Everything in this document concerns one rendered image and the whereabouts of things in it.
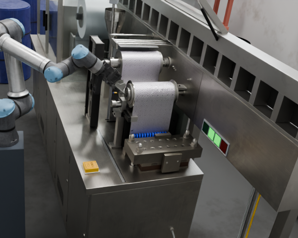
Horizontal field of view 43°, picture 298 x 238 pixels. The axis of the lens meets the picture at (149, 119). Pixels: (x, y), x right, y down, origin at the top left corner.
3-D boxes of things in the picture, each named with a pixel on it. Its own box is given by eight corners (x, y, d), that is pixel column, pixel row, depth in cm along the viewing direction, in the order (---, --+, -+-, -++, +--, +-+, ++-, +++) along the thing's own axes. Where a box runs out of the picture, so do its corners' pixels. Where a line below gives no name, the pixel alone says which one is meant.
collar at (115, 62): (107, 65, 224) (108, 55, 222) (117, 65, 227) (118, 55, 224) (110, 69, 219) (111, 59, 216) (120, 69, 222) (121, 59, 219)
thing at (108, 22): (95, 91, 287) (101, 15, 261) (113, 90, 293) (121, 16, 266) (100, 99, 276) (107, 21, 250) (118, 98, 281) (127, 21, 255)
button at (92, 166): (82, 165, 202) (82, 161, 201) (95, 164, 205) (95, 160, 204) (85, 173, 197) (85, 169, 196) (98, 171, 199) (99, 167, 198)
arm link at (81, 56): (71, 48, 190) (83, 40, 186) (86, 61, 197) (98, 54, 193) (68, 59, 185) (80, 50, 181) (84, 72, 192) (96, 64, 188)
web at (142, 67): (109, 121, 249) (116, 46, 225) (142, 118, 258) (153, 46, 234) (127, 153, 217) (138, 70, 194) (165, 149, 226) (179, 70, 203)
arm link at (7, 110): (-14, 126, 205) (-15, 103, 199) (4, 116, 217) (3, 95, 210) (5, 132, 202) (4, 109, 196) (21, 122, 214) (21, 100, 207)
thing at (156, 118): (129, 135, 212) (133, 106, 204) (167, 132, 221) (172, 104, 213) (129, 136, 212) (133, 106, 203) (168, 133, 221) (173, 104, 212)
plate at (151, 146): (123, 148, 210) (124, 138, 207) (188, 142, 225) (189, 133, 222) (133, 165, 197) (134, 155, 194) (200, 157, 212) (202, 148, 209)
